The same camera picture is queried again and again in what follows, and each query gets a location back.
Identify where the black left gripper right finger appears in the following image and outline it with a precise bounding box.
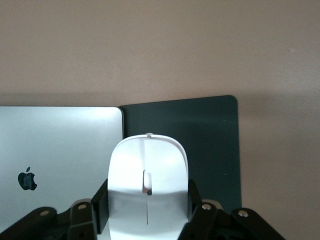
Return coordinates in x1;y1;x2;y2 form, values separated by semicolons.
175;178;288;240

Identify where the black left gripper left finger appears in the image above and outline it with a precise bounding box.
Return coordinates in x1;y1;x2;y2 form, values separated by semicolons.
3;178;110;240

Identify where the white computer mouse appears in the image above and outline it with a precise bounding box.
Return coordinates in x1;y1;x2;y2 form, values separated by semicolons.
107;132;189;240

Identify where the black mouse pad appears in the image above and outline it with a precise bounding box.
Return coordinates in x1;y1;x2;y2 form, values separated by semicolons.
119;94;244;214

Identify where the silver laptop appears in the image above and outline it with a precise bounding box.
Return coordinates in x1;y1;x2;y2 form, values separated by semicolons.
0;105;125;219

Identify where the brown table cover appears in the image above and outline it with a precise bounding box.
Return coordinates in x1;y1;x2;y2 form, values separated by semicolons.
0;0;320;240

